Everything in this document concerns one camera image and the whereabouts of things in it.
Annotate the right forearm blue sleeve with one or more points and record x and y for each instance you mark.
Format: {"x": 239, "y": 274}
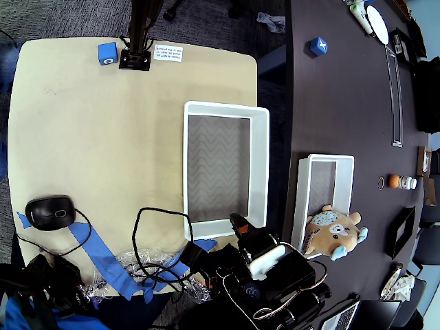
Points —
{"x": 79, "y": 321}

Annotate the small white plastic bin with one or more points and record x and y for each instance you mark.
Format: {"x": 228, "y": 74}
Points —
{"x": 343, "y": 178}

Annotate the black camera stand pole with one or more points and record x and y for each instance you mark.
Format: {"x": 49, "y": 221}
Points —
{"x": 139, "y": 31}

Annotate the flat brown cardboard piece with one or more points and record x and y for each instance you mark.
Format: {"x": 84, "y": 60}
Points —
{"x": 429, "y": 190}

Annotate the black chair caster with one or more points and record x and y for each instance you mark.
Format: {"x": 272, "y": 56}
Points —
{"x": 235, "y": 12}
{"x": 170, "y": 13}

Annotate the black webcam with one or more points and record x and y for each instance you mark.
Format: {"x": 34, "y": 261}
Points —
{"x": 192, "y": 256}

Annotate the crumpled white tissue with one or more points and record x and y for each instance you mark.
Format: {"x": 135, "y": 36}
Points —
{"x": 404, "y": 287}

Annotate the grey cloth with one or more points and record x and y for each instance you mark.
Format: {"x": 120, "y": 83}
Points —
{"x": 273, "y": 21}

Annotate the blue cube with white X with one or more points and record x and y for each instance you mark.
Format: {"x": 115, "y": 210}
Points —
{"x": 318, "y": 46}

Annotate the white round plate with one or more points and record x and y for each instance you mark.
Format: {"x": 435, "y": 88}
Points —
{"x": 377, "y": 22}

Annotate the patterned snack wrapper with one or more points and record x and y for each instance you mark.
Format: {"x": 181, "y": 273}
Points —
{"x": 391, "y": 280}

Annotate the white pill bottle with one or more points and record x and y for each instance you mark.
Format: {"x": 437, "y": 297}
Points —
{"x": 408, "y": 182}

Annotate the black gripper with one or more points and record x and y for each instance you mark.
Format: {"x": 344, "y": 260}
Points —
{"x": 246, "y": 234}

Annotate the short blue tape strip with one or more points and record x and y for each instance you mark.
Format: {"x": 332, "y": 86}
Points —
{"x": 208, "y": 244}

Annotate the brown cardboard box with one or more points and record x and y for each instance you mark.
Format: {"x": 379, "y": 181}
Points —
{"x": 422, "y": 161}

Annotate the small blue tape piece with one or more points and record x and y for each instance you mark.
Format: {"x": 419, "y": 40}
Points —
{"x": 23, "y": 220}

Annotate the white printed paper note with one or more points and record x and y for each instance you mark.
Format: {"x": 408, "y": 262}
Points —
{"x": 167, "y": 53}

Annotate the open laptop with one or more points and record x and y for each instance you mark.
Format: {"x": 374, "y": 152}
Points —
{"x": 378, "y": 314}

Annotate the clear crinkled plastic wrap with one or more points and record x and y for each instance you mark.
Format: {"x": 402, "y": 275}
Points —
{"x": 127, "y": 258}

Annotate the orange ball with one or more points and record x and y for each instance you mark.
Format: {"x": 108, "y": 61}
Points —
{"x": 394, "y": 181}

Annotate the white bottle green cap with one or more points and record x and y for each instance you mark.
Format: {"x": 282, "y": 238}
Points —
{"x": 361, "y": 17}

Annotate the black computer mouse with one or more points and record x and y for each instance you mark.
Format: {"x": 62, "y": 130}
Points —
{"x": 49, "y": 213}

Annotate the large white plastic bin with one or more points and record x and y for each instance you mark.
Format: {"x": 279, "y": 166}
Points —
{"x": 261, "y": 154}

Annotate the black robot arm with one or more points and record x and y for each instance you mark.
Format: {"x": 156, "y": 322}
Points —
{"x": 292, "y": 271}

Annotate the tan plush bear toy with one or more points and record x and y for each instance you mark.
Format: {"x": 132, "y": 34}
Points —
{"x": 338, "y": 228}

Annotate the long blue tape strip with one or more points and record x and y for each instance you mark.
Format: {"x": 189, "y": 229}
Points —
{"x": 99, "y": 251}

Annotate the black rectangular tray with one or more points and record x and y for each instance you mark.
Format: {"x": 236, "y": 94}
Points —
{"x": 390, "y": 240}

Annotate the black open case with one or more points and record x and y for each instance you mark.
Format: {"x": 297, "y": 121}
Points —
{"x": 414, "y": 38}

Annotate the black office chair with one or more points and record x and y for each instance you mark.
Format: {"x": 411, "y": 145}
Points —
{"x": 429, "y": 237}
{"x": 414, "y": 306}

